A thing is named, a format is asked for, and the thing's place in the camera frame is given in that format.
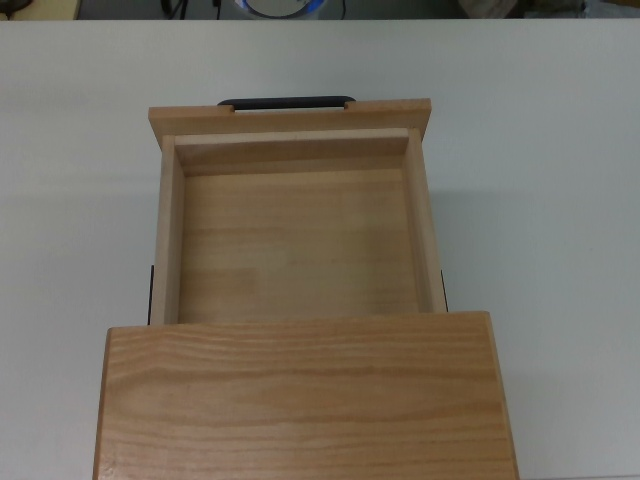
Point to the black metal drawer slide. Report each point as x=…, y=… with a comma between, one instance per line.
x=150, y=295
x=443, y=290

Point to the pale wooden desk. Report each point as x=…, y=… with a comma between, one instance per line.
x=50, y=12

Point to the wooden cabinet box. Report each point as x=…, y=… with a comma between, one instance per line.
x=300, y=400

